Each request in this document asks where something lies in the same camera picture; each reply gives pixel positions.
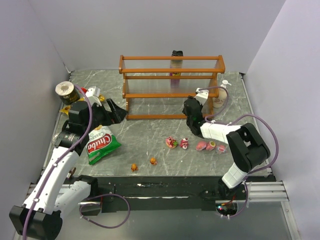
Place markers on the yellow chips bag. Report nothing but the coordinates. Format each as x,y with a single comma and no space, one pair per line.
68,107

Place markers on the orange bear toy front left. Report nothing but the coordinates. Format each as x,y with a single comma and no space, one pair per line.
134,167

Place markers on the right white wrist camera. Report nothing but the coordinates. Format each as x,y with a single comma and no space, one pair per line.
201,96

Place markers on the brown chocolate bar wrapper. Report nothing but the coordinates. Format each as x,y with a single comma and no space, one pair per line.
71,173

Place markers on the beige lotion pump bottle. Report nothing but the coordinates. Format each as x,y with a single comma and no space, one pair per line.
223,94

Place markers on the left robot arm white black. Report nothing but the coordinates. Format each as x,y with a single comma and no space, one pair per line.
42,213

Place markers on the pink lying bear toy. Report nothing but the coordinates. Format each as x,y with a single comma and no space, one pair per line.
201,146

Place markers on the small electronics board with leds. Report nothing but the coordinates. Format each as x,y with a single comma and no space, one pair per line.
226,209

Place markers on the dark soda can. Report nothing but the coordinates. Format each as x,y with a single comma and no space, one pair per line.
54,138

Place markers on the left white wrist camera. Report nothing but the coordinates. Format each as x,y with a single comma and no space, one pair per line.
92,94

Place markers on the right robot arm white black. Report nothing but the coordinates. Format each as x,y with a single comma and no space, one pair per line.
247,147

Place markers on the pink bear strawberry hat toy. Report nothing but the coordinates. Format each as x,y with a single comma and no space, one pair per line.
184,143

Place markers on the orange bear toy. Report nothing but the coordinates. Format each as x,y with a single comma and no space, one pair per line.
153,161
134,167

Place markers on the green Chuba chips bag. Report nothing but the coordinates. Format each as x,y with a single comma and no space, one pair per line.
101,143

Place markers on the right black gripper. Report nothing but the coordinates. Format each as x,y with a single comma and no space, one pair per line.
189,107

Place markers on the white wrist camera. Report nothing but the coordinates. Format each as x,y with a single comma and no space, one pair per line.
201,96
92,94

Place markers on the orange wooden shelf rack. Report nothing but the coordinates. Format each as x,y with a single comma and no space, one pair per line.
147,90

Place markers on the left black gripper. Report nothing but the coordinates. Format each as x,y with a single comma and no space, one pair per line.
110,113

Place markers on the pink bear blue glasses toy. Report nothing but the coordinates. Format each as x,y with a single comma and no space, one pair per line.
221,149

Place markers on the purple spray can black cap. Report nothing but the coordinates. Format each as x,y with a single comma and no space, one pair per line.
175,64

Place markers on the pink bear yellow hat toy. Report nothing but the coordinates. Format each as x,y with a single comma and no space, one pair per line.
211,145

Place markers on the black paper cup white lid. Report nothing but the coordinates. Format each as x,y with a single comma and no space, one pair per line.
67,92

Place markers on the orange bear toy middle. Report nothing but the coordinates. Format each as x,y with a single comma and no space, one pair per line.
153,161

